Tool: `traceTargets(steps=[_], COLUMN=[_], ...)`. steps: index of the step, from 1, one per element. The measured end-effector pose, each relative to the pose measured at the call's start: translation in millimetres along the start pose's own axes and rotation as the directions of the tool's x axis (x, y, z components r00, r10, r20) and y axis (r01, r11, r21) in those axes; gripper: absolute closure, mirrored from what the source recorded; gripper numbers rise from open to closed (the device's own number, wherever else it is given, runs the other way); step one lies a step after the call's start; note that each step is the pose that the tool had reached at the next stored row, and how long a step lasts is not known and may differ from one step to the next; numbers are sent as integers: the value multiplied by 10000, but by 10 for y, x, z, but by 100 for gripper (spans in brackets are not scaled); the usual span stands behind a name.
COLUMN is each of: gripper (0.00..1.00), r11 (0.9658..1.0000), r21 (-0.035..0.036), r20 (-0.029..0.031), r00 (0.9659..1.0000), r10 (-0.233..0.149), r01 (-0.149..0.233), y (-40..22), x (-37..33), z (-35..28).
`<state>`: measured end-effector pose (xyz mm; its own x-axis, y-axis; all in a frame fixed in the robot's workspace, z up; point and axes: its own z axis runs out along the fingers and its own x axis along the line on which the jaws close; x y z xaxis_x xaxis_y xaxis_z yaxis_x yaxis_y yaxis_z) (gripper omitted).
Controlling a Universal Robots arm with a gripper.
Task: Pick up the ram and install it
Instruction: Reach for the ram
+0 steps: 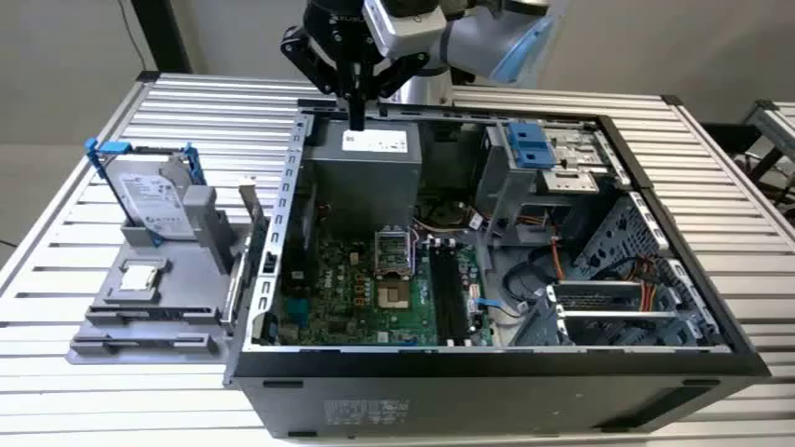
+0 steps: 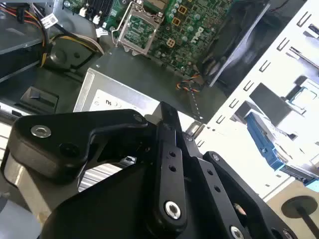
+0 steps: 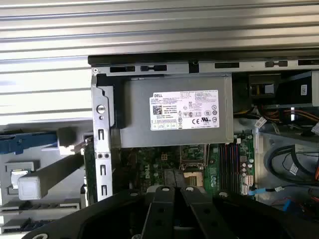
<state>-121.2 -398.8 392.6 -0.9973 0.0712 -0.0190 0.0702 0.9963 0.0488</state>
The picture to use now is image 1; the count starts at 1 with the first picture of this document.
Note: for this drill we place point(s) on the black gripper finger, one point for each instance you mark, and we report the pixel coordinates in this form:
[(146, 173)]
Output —
[(398, 77), (311, 60)]

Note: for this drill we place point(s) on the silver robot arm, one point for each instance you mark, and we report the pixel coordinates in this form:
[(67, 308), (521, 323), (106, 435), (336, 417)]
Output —
[(478, 51)]

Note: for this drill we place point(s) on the black RAM slot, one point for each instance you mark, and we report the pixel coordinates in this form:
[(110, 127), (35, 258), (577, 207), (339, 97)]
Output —
[(458, 293), (442, 293)]

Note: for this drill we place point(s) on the grey power supply unit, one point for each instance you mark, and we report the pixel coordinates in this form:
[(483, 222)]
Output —
[(360, 186)]

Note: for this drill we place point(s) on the blue drive latch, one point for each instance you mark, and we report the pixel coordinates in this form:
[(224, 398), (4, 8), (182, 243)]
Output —
[(529, 144)]

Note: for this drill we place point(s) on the round black fan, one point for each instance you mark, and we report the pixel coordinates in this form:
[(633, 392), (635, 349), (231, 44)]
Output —
[(445, 213)]

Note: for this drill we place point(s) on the grey metal drive cage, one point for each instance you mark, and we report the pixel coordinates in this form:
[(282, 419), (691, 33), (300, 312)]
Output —
[(571, 181)]

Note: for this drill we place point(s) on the blue disk carrier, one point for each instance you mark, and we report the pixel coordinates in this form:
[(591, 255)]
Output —
[(112, 146)]

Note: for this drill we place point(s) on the silver hard disk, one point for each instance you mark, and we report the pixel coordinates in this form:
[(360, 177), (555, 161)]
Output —
[(150, 195)]

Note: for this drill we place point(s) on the thin locking lever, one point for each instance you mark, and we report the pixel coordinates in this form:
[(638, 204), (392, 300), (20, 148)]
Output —
[(412, 258)]

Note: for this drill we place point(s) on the CPU socket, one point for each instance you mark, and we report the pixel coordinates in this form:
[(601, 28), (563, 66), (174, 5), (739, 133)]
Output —
[(394, 294)]

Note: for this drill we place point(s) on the grey parts rack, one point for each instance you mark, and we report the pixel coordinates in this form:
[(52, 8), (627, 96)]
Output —
[(186, 279)]

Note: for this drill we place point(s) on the blue expansion slot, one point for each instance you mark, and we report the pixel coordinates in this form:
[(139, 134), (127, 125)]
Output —
[(298, 311)]

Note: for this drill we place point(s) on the green motherboard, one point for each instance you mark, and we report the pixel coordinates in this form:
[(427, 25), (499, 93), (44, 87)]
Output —
[(338, 321)]

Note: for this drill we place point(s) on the silver CPU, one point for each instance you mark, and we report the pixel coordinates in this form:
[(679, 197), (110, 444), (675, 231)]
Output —
[(138, 279)]

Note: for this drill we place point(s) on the perforated metal disk bay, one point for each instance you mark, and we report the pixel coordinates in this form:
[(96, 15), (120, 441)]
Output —
[(615, 315)]

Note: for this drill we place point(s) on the black PC case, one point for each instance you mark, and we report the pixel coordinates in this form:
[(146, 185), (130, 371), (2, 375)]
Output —
[(435, 400)]

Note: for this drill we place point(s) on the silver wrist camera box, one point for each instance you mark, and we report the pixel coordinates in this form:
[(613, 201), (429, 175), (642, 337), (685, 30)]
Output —
[(403, 23)]

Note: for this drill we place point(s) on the black upright post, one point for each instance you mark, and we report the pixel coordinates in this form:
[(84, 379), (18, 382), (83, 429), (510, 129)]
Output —
[(162, 37)]

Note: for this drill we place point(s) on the aluminium frame table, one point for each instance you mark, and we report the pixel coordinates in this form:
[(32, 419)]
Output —
[(770, 116)]

